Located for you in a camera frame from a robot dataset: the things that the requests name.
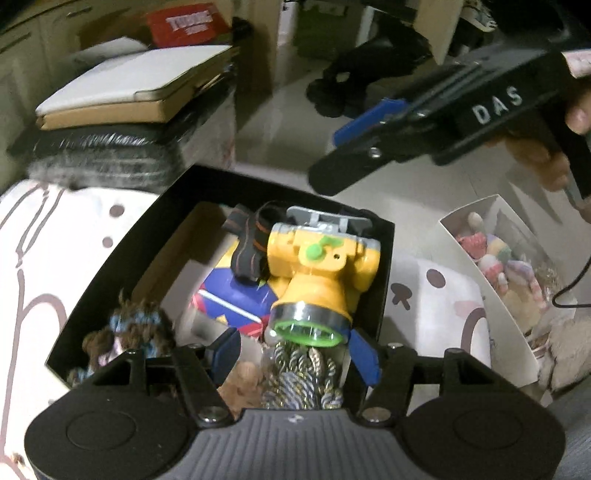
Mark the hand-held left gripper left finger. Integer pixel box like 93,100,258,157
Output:
92,329,242,428

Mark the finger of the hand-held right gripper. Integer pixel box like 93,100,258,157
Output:
332,98,414,148
308,115,439,195

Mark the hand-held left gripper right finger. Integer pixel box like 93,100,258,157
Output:
348,329,498,425

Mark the tan fabric flower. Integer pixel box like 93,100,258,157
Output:
217,360,266,416

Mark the colourful geometric print box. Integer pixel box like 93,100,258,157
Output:
191,244,287,342

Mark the blue and brown crochet piece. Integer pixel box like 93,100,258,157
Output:
67,291,178,388

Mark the yellow headlamp with strap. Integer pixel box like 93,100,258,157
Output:
222,202,383,348

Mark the black box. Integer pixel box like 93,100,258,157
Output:
45,164,397,416

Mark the person's right hand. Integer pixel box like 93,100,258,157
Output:
505,85,591,192

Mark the black padded object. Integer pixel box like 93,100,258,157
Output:
307,37,432,118

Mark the white cardboard box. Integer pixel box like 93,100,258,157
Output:
436,195,591,393

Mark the pile of pastel plush toys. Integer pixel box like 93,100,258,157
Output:
455,211,555,333

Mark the beige plush toy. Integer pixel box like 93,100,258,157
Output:
538,318,591,393

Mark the red cardboard box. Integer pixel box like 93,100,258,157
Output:
145,4,234,49

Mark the black plastic-wrapped bundle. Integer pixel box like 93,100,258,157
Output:
7,122,236,192

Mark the flat cardboard box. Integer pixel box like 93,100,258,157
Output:
36,44,234,130

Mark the blue and gold braided rope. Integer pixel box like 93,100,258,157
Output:
261,344,345,411

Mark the black cable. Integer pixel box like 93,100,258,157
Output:
551,258,591,311

